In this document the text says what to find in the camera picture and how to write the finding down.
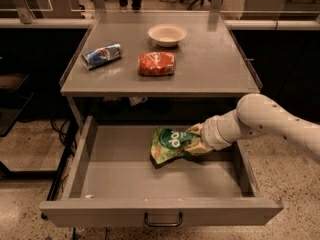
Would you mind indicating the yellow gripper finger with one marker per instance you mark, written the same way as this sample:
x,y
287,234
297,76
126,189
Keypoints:
x,y
195,129
197,147

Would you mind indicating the green rice chip bag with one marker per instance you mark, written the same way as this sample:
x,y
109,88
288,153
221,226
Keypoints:
x,y
168,144

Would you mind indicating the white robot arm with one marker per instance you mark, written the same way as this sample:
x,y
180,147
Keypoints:
x,y
254,115

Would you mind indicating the orange red snack bag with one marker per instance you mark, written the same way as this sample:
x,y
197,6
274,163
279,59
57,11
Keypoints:
x,y
156,64

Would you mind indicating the grey open top drawer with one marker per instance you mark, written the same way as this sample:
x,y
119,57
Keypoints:
x,y
113,183

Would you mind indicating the grey metal cabinet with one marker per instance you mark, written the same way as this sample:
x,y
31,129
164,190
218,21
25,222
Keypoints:
x,y
208,62

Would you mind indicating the white paper bowl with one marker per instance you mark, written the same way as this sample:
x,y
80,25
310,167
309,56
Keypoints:
x,y
167,35

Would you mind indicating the crushed blue soda can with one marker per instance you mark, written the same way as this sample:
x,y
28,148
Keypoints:
x,y
102,56

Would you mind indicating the black drawer handle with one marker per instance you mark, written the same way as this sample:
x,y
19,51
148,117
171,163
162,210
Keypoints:
x,y
158,221

